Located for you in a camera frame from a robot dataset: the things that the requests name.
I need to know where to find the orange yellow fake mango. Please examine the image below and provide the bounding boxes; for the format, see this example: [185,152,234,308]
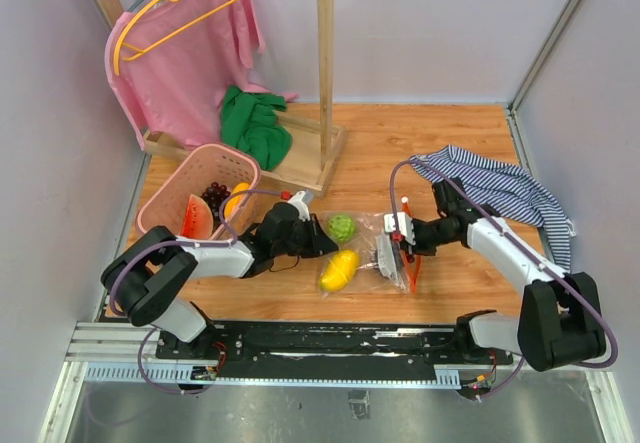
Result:
[224,182,249,220]

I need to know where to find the wooden clothes rack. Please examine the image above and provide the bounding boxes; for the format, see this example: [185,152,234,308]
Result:
[95,0,347,198]

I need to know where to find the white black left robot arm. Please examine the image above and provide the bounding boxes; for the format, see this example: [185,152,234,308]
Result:
[101,199,338,359]

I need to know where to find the blue white striped cloth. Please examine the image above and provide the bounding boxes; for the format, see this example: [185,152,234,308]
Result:
[410,145,572,270]

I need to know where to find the dark purple fake grapes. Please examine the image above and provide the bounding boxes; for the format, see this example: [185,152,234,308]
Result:
[371,249,397,278]

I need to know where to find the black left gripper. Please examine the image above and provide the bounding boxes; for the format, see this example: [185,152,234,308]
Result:
[273,213,339,259]

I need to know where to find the pink plastic basket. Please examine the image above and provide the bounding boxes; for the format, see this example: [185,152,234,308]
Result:
[135,144,261,236]

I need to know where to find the red fake grape bunch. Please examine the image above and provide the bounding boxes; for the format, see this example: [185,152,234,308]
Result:
[201,182,230,223]

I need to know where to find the green fake round fruit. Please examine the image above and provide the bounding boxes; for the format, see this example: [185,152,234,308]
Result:
[328,214,357,243]

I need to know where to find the pink shirt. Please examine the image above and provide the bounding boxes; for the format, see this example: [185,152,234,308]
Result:
[104,12,267,149]

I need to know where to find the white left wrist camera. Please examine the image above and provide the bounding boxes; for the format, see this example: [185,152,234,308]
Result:
[287,190,314,221]

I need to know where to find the yellow fake lemon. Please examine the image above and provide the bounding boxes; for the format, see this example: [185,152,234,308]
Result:
[319,249,360,292]

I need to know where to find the clear zip top bag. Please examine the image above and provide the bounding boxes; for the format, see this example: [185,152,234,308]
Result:
[316,197,421,295]

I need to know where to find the green cloth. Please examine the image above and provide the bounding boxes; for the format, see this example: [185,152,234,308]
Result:
[220,86,293,171]

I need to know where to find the aluminium frame post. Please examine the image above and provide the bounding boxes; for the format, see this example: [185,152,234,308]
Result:
[510,0,610,109]

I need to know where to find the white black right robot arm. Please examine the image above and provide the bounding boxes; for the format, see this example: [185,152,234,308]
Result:
[396,178,614,372]

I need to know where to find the fake watermelon slice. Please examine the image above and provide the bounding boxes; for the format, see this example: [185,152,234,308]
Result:
[180,194,214,240]

